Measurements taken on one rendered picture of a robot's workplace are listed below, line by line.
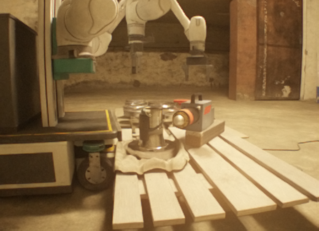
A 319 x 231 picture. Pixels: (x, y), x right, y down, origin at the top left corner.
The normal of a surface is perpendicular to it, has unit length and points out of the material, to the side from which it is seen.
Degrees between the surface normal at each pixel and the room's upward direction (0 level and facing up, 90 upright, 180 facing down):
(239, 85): 90
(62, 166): 90
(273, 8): 90
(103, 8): 96
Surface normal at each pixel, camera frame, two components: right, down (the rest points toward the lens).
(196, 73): 0.15, 0.16
